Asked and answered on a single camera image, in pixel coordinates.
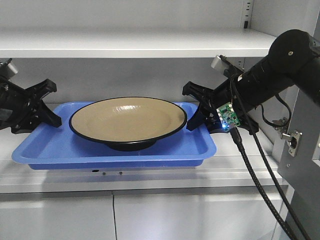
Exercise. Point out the grey cabinet door with hinge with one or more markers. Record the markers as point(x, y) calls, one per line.
point(300, 167)

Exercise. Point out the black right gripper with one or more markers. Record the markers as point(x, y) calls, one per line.
point(215, 99)

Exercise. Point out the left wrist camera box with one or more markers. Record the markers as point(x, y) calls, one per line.
point(8, 69)

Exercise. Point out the white cabinet shelf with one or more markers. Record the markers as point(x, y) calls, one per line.
point(146, 43)
point(225, 169)

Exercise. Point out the white lower cabinet shelf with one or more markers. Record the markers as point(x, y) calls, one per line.
point(225, 169)

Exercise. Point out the beige plate with black rim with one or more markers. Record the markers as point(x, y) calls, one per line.
point(128, 123)

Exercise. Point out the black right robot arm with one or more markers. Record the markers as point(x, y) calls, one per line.
point(293, 59)

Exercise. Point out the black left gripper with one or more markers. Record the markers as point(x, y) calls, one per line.
point(16, 106)

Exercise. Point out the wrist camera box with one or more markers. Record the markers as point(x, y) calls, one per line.
point(221, 63)
point(8, 69)

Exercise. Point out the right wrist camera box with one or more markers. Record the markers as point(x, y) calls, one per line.
point(221, 63)

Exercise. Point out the green circuit board right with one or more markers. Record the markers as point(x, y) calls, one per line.
point(228, 117)

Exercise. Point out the blue plastic tray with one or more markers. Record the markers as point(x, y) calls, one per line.
point(50, 148)

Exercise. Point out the white upper cabinet shelf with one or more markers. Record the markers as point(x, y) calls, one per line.
point(146, 43)

